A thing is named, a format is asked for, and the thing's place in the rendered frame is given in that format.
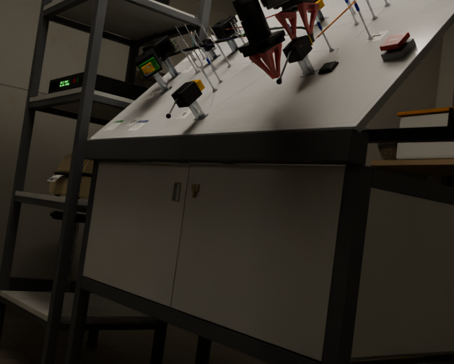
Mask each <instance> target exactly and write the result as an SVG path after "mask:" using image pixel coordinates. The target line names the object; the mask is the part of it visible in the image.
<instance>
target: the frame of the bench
mask: <svg viewBox="0 0 454 364"><path fill-rule="evenodd" d="M99 162H102V161H94V163H93V169H92V178H91V184H90V192H89V198H88V203H87V213H86V218H85V223H84V232H83V238H82V247H81V252H80V257H79V267H78V272H77V281H76V287H75V292H74V302H73V307H72V312H71V321H70V327H69V336H68V342H67V346H66V356H65V361H64V364H80V359H81V353H82V344H83V339H84V329H85V324H86V318H87V309H88V304H89V299H90V293H94V294H96V295H99V296H101V297H104V298H107V299H108V300H111V301H114V302H116V303H119V304H121V305H123V306H126V307H129V308H132V309H134V310H136V311H139V312H141V313H144V314H146V315H148V316H151V317H154V318H156V319H159V320H161V321H164V322H166V323H169V324H172V325H173V326H176V327H179V328H181V329H184V330H186V331H188V332H191V333H194V334H197V335H198V344H197V350H196V360H195V364H209V355H210V349H211V341H213V342H216V343H219V344H221V345H224V346H226V347H229V348H231V349H234V350H237V351H238V352H241V353H244V354H246V355H249V356H251V357H253V358H256V359H259V360H262V361H263V362H266V363H269V364H454V354H451V355H429V356H425V357H413V358H403V359H392V360H371V361H359V362H351V356H352V344H353V337H354V325H355V319H356V312H357V301H358V294H359V283H360V276H361V270H362V258H363V251H364V240H365V233H366V227H367V216H368V209H369V203H370V191H371V188H375V189H381V190H385V191H391V192H395V193H399V194H405V195H409V196H415V197H419V198H422V199H428V200H432V201H436V202H442V203H446V204H452V205H454V188H453V187H449V186H444V185H441V184H438V183H433V182H429V181H424V180H421V179H418V178H412V177H409V176H406V175H401V174H397V173H392V172H389V171H386V170H381V169H377V168H372V167H369V166H366V165H346V170H345V176H344V187H343V194H342V200H341V211H340V218H339V228H338V235H337V241H336V253H335V259H334V265H333V277H332V283H331V295H330V301H329V307H328V319H327V325H326V337H325V343H324V349H323V361H322V362H321V361H319V360H315V359H312V358H311V357H307V356H304V355H301V354H299V353H296V352H293V351H291V350H287V349H284V348H283V347H279V346H276V345H274V344H271V343H268V342H265V341H263V340H260V339H257V338H255V337H251V336H248V335H247V334H243V333H240V332H238V331H235V330H232V329H229V328H227V327H224V326H221V325H219V324H215V323H212V322H210V321H207V320H204V319H202V318H199V317H196V316H193V315H191V314H188V313H185V312H182V311H179V310H176V309H174V308H171V307H168V306H166V305H163V304H160V303H157V302H154V301H152V300H149V299H146V298H143V297H140V296H138V295H135V294H132V293H130V292H126V291H124V290H121V289H118V288H116V287H113V286H110V285H107V284H104V283H102V282H98V281H96V280H94V279H90V278H88V277H85V276H83V271H84V261H85V256H86V251H87V241H88V236H89V231H90V222H91V216H92V207H93V201H94V196H95V187H96V182H97V172H98V167H99Z"/></svg>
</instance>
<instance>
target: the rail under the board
mask: <svg viewBox="0 0 454 364"><path fill-rule="evenodd" d="M368 139H369V134H368V133H366V132H363V131H361V132H358V131H357V130H356V129H322V130H306V131H275V132H258V133H242V134H211V135H195V136H164V137H147V138H131V139H100V140H87V141H86V144H85V150H84V159H87V160H94V161H114V162H161V163H253V164H299V165H365V164H366V157H367V145H368Z"/></svg>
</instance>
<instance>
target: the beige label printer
mask: <svg viewBox="0 0 454 364"><path fill-rule="evenodd" d="M71 156H72V153H71V154H69V155H66V156H65V157H64V158H63V159H62V160H61V162H60V165H59V167H58V169H57V170H58V172H54V173H55V175H63V176H61V177H60V178H58V179H57V180H56V181H55V182H53V181H50V186H49V192H50V194H55V196H60V195H62V196H65V195H66V190H67V185H68V179H69V170H70V165H71ZM93 163H94V160H87V159H84V165H83V171H82V179H81V185H80V190H79V199H80V198H84V199H88V198H89V192H90V184H91V178H92V169H93ZM55 175H52V176H55Z"/></svg>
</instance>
